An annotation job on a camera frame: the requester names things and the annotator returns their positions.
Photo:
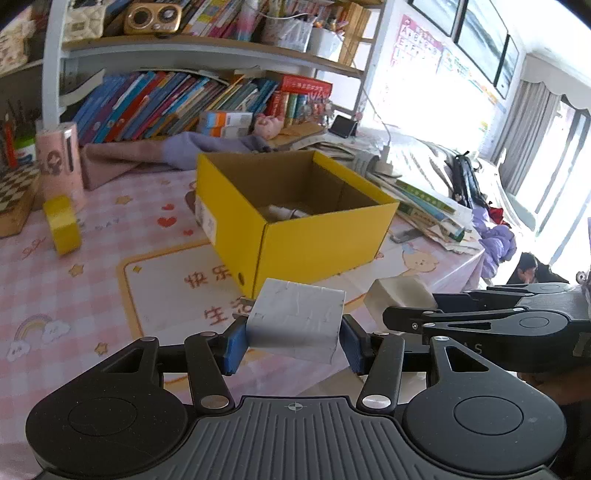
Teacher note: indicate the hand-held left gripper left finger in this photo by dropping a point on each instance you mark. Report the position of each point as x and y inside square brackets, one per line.
[236, 346]

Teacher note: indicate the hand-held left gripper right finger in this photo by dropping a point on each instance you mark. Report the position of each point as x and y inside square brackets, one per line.
[353, 346]

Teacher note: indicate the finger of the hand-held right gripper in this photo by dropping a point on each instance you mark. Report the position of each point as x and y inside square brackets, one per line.
[485, 297]
[415, 319]

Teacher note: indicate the white block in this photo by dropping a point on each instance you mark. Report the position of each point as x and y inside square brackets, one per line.
[397, 293]

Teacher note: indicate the grey taped block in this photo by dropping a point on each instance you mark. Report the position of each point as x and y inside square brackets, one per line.
[295, 318]

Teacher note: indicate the yellow cardboard box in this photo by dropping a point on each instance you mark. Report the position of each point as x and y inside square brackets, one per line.
[314, 249]

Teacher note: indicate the purple clothes heap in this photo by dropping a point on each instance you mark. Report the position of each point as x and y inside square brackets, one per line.
[496, 240]

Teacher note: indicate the pile of papers and books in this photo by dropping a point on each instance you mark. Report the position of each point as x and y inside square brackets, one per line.
[429, 203]

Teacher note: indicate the black backpack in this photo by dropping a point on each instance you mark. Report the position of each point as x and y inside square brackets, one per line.
[464, 180]

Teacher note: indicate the small white bottle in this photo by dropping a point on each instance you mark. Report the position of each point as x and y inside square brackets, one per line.
[281, 212]

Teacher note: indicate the pink checked tablecloth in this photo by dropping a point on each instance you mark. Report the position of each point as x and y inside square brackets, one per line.
[138, 221]

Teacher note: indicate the white power adapter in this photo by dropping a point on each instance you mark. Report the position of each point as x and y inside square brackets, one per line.
[385, 154]

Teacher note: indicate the grey curtain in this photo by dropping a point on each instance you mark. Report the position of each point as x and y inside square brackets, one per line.
[526, 129]

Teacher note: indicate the black phone stand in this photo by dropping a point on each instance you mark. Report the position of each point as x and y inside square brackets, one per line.
[342, 125]

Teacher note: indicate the yellow block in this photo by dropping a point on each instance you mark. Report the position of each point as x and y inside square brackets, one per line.
[62, 226]

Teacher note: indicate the orange and blue carton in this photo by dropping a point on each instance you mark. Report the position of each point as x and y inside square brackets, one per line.
[231, 132]
[226, 120]

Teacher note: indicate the pink cloth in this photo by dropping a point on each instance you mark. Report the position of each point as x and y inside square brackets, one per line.
[120, 159]

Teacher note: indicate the pink pig plush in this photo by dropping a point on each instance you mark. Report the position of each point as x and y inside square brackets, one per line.
[268, 125]

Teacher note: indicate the black framed picture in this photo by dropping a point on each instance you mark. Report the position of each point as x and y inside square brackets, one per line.
[482, 37]
[507, 67]
[438, 14]

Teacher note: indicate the row of leaning colourful books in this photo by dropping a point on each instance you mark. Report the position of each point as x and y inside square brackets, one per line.
[152, 106]

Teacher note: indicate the pink cylinder holder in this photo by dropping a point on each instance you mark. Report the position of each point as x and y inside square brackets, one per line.
[55, 161]

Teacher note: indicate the thick red dictionary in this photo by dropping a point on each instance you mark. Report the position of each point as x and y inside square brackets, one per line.
[304, 85]

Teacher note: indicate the wooden chessboard box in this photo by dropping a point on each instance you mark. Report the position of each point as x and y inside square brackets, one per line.
[16, 194]

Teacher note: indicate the white storage box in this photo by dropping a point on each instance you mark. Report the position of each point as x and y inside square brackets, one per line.
[325, 44]

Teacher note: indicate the bamboo coloured book set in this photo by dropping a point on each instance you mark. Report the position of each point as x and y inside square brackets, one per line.
[355, 32]

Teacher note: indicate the cluster of pens and pencils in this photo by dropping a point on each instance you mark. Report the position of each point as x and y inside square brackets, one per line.
[8, 143]

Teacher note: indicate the clear pen cup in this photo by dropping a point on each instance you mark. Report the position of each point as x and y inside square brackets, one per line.
[286, 32]

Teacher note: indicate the white spray bottle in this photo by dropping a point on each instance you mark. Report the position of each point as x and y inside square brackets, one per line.
[247, 23]

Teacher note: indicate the row of thin paperback books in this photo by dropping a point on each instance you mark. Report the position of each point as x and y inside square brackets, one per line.
[217, 14]

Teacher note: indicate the white and wood bookshelf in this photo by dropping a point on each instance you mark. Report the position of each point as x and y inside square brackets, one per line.
[51, 69]

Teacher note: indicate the gold retro radio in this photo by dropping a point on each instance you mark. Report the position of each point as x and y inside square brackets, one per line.
[152, 18]

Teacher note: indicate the white quilted handbag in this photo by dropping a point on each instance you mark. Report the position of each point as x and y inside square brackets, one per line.
[85, 23]

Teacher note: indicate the ceramic doll figurine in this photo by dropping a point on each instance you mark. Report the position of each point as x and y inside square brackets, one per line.
[14, 50]

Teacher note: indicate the alphabet wall poster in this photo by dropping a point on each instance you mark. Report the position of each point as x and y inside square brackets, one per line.
[418, 44]

